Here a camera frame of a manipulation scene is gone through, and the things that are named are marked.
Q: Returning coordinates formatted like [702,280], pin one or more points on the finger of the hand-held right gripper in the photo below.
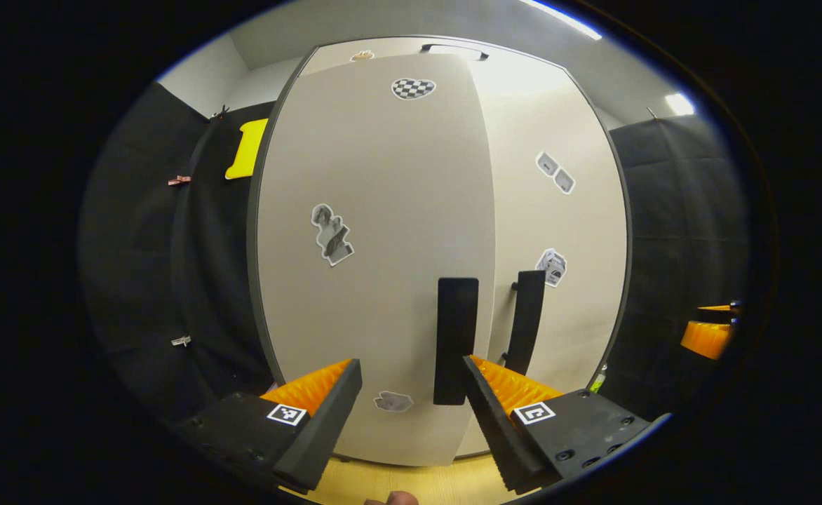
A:
[716,308]
[705,339]

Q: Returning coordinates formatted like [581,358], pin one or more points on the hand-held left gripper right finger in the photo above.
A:
[492,421]

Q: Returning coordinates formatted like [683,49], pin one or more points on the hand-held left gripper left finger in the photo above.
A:
[327,428]

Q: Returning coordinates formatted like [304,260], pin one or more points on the white shoe cabinet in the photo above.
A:
[411,421]

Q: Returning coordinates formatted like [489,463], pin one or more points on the white cabinet door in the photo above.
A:
[383,175]
[579,315]

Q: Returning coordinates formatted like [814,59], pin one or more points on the white cabinet drawer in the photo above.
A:
[523,59]

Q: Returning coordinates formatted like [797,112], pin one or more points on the small green object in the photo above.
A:
[598,384]

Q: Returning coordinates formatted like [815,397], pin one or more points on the white clip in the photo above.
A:
[181,341]

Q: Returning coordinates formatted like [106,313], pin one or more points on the ceiling light panel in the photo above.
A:
[679,104]

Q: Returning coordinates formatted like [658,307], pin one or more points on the red clip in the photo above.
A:
[179,180]

